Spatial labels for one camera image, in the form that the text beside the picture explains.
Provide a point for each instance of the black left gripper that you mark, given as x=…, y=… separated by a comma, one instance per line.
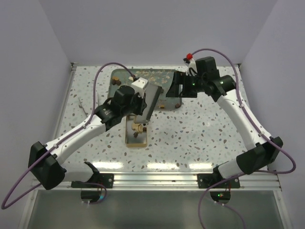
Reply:
x=142, y=104

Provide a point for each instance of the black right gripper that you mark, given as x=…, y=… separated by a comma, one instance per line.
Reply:
x=179, y=78

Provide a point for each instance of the beige round chocolate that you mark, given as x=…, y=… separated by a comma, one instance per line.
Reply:
x=135, y=126

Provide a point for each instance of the white heart chocolate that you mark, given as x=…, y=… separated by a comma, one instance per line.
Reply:
x=139, y=129

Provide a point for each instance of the gold tin box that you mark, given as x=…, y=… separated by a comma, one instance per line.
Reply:
x=130, y=141

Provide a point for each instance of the metal tongs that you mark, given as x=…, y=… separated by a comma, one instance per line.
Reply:
x=82, y=107

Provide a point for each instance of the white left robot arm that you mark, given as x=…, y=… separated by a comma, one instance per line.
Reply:
x=46, y=161

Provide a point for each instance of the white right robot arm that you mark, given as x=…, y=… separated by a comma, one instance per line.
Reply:
x=262, y=148

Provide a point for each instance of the dark chocolate left pair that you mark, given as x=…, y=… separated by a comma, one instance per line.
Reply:
x=116, y=82

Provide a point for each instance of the caramel chocolate top left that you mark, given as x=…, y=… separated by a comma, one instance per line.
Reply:
x=115, y=78

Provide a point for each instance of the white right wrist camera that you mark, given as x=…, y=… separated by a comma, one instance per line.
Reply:
x=191, y=65

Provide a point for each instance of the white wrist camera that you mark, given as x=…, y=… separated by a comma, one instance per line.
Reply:
x=191, y=65
x=140, y=86

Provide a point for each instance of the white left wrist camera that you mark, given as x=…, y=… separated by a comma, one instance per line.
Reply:
x=140, y=86

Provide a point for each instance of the aluminium front rail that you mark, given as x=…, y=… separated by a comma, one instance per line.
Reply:
x=185, y=181

